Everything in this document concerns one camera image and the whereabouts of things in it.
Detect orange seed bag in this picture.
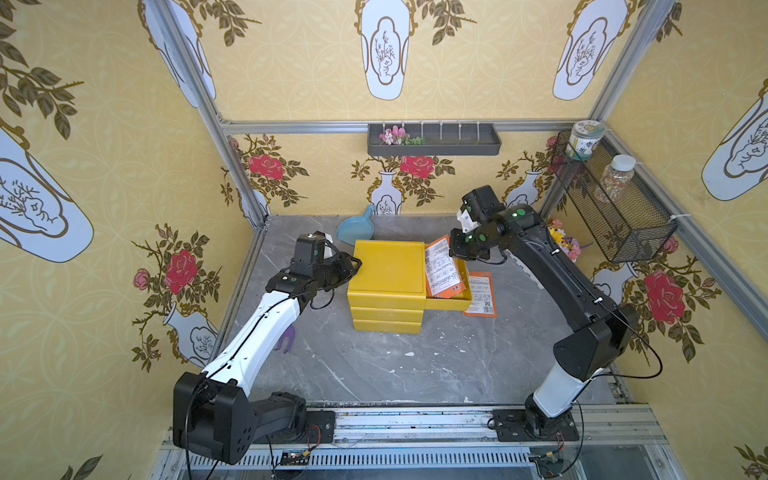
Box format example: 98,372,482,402
425,236,466,299
463,272,497,318

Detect yellow top drawer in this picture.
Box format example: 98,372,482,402
425,259,472,312

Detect yellow drawer cabinet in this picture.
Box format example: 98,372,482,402
347,240,427,335

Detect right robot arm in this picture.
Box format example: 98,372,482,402
449,199,638,424

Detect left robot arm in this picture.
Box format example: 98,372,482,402
172,252,362,465

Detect blue plastic dustpan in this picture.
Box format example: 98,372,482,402
336,204,375,246

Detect flowers in white fence pot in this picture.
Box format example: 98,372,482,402
547,219,582,263

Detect small pink flowers on shelf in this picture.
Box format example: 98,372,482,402
379,125,425,146

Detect jar with patterned label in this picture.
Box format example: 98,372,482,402
565,120,606,161

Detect clear jar white lid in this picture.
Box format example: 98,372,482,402
595,154,636,203

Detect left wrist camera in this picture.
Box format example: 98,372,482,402
289,231,335,277

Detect purple garden fork pink handle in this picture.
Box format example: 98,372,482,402
274,325,296,354

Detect dark grey wall shelf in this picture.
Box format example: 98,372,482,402
367,120,502,157

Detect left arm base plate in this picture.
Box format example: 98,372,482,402
295,409,336,446

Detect black wire mesh basket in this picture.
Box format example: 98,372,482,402
550,131,678,263

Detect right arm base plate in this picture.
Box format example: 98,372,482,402
486,408,580,442

